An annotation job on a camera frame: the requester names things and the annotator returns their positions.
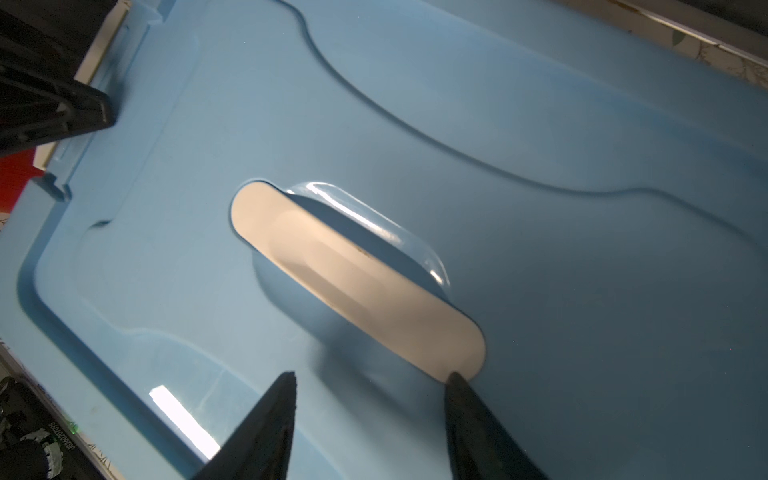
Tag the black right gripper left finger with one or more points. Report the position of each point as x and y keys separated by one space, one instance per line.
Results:
x=260 y=447

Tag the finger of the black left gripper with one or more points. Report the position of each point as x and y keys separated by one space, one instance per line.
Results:
x=39 y=108

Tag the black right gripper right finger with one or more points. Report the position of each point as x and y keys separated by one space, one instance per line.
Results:
x=478 y=445

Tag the blue plastic bin lid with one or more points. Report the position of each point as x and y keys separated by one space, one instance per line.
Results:
x=597 y=206

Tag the red pencil cup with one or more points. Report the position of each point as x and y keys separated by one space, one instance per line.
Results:
x=16 y=171

